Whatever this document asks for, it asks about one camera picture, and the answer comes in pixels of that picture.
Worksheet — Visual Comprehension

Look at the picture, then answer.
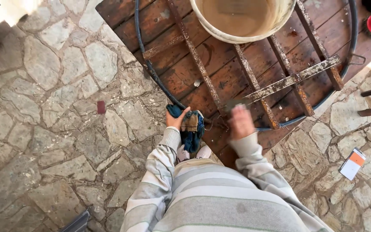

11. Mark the person's right hand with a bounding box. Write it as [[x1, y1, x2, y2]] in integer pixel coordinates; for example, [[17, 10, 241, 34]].
[[227, 105, 257, 141]]

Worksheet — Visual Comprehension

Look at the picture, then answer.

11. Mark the person's left hand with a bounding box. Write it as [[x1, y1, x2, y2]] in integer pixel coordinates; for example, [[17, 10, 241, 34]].
[[166, 107, 191, 131]]

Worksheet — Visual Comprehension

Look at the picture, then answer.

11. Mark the grey sanding pad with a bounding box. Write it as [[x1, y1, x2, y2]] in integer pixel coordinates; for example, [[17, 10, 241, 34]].
[[225, 99, 250, 111]]

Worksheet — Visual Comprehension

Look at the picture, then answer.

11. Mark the blue stained cloth rag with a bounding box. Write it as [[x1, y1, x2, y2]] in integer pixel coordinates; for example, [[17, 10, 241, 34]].
[[166, 104, 205, 154]]

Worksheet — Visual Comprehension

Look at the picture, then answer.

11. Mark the round rusty metal grill grate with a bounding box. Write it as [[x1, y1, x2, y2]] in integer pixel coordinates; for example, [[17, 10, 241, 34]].
[[134, 0, 366, 131]]

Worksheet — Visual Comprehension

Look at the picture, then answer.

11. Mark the person's white shoe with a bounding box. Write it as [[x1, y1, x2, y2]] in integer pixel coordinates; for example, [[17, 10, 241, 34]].
[[176, 144, 191, 163], [196, 145, 212, 160]]

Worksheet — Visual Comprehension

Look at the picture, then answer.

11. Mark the person's grey striped sweater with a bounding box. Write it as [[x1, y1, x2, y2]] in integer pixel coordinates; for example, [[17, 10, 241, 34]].
[[120, 157, 334, 232]]

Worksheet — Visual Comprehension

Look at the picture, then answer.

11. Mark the white bucket of murky water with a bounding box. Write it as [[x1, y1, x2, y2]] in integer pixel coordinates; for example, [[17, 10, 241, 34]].
[[189, 0, 297, 44]]

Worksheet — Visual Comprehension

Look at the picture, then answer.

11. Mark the white and orange card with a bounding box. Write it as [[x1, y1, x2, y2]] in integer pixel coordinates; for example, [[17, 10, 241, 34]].
[[338, 147, 367, 181]]

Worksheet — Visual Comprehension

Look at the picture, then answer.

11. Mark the dark grey metal tool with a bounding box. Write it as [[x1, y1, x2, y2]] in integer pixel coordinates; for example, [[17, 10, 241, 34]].
[[59, 208, 91, 232]]

